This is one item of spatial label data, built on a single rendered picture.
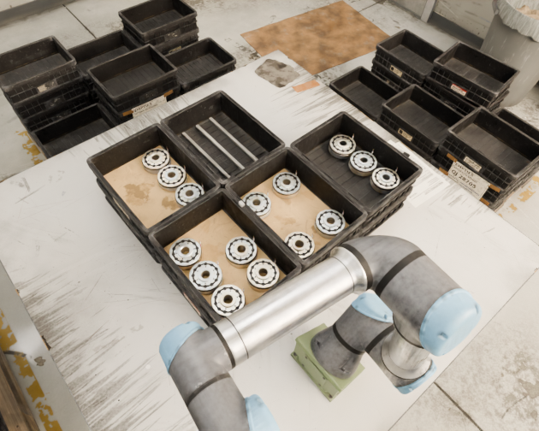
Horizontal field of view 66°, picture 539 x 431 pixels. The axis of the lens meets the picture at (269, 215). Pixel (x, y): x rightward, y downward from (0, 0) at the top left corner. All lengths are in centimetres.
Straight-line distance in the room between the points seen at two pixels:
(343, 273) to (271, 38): 315
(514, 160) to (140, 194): 184
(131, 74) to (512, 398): 259
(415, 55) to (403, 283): 250
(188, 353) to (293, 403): 76
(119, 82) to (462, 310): 223
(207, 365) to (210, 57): 243
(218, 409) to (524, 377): 200
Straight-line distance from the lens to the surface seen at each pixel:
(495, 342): 245
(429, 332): 74
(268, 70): 222
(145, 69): 265
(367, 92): 289
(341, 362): 121
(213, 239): 141
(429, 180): 187
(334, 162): 164
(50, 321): 157
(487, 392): 235
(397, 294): 75
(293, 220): 145
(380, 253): 75
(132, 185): 159
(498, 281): 172
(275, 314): 67
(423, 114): 268
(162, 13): 313
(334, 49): 370
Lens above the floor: 204
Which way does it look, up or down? 56 degrees down
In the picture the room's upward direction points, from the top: 4 degrees clockwise
